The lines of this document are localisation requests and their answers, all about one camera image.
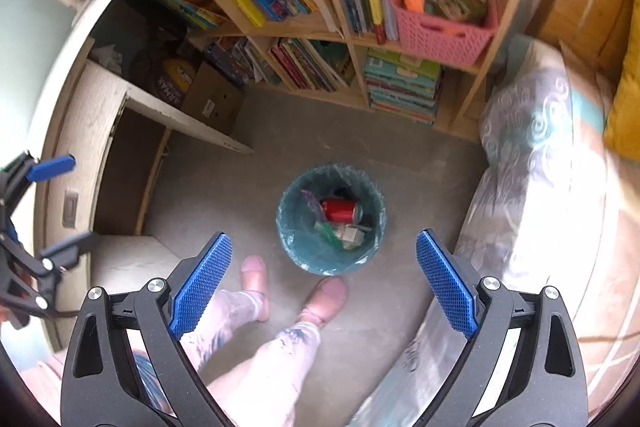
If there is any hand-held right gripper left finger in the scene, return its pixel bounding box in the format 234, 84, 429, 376
59, 231, 236, 427

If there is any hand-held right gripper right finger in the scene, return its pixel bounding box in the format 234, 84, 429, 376
415, 229, 590, 427

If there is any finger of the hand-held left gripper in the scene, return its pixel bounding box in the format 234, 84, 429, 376
0, 151, 77, 218
0, 229, 95, 327

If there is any bin with teal bag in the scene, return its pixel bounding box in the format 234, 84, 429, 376
277, 163, 388, 278

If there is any white carton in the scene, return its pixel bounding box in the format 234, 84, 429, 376
335, 224, 366, 250

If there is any red drink can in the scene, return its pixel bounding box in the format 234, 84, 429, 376
320, 199, 363, 224

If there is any green plastic wrapper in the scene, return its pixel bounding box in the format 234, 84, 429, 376
315, 219, 341, 245

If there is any clear purple plastic wrapper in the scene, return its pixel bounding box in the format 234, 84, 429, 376
300, 189, 326, 220

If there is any person's left leg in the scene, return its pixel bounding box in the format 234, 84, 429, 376
132, 289, 266, 413

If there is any person's leg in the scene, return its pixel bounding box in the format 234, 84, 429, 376
205, 321, 322, 427
132, 289, 266, 413

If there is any pink slipper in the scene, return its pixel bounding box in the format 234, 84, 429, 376
298, 277, 349, 325
240, 255, 271, 323

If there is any person's right leg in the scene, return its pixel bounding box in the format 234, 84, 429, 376
205, 321, 322, 427

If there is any person's pink clothing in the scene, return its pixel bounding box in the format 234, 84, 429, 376
20, 347, 66, 410

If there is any yellow and purple bag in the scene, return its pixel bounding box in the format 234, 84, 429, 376
150, 57, 201, 108

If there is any swirl-patterned patchwork blanket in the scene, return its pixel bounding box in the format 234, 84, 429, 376
350, 34, 640, 427

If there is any brown cardboard box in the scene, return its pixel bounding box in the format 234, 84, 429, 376
181, 61, 245, 135

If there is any stack of teal books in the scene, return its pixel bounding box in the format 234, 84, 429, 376
364, 49, 443, 126

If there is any row of red-spined books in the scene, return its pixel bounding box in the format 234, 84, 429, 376
204, 36, 357, 92

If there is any pink plastic basket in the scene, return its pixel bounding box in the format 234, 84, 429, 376
391, 0, 500, 68

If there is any yellow pillow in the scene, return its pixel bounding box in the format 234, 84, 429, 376
602, 0, 640, 162

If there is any grey recessed drawer handle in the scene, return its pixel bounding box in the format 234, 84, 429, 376
62, 189, 81, 228

